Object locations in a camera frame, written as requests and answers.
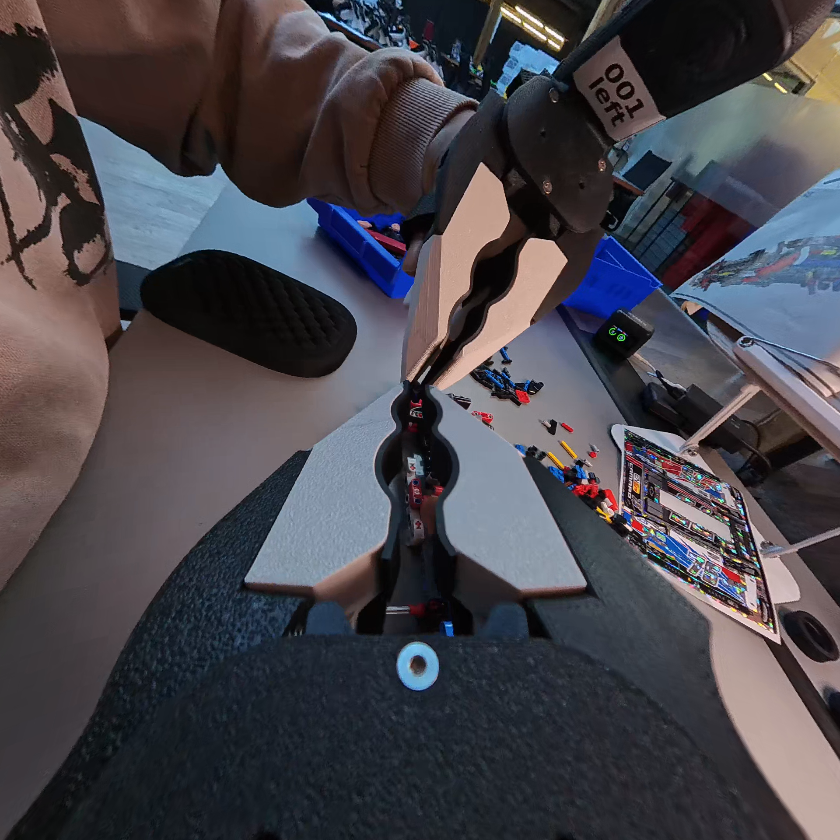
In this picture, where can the pile of mixed lego pieces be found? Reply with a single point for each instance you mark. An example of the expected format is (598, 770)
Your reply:
(584, 485)

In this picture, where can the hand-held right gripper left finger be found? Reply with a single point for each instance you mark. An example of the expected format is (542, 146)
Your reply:
(315, 518)

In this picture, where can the black device green display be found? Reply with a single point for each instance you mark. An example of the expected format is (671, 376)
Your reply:
(623, 334)

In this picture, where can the black power adapter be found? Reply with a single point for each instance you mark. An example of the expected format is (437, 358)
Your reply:
(715, 413)

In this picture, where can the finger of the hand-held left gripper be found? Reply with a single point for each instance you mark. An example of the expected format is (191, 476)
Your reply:
(525, 282)
(453, 262)

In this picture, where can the person's left forearm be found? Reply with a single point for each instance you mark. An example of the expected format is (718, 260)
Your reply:
(262, 85)

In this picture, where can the small black charger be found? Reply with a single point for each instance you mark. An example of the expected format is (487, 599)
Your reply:
(659, 403)

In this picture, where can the lego car model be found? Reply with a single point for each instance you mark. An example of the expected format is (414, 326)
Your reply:
(413, 489)

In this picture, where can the heap of large lego parts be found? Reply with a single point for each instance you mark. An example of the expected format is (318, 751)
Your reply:
(384, 239)

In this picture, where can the black rubber tyre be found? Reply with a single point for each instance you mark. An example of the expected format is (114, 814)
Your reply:
(810, 636)
(833, 699)

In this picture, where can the holographic sticker sheet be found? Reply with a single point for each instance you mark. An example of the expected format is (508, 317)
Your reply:
(689, 525)

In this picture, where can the blue plastic bin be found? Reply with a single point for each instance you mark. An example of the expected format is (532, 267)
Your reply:
(617, 282)

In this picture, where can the pile of black blue pins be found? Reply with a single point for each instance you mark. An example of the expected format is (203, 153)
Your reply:
(505, 384)

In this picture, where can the person's left hand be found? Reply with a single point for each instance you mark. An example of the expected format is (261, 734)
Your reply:
(446, 144)

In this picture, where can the white book stand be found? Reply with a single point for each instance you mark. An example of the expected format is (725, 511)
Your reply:
(787, 387)

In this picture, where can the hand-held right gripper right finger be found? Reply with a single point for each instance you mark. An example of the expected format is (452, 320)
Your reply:
(512, 525)

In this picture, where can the lego instruction booklet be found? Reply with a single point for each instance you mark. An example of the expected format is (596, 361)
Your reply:
(787, 262)

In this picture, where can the black quilted chair seat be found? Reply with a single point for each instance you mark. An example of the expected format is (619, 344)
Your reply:
(249, 308)

